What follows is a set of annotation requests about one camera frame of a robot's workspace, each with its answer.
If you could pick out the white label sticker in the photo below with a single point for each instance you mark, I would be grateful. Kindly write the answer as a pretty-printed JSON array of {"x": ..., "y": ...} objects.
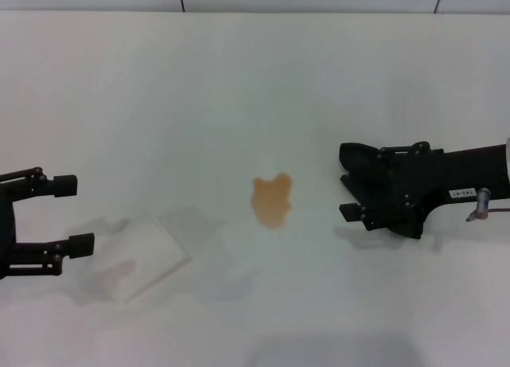
[{"x": 462, "y": 194}]

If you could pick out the brown water stain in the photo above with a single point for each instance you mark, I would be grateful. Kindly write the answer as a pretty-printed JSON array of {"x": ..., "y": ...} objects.
[{"x": 271, "y": 200}]

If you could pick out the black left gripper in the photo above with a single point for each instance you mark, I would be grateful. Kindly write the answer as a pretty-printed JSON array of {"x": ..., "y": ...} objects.
[{"x": 7, "y": 231}]

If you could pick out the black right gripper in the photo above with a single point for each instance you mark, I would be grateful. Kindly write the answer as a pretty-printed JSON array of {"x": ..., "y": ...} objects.
[{"x": 458, "y": 168}]

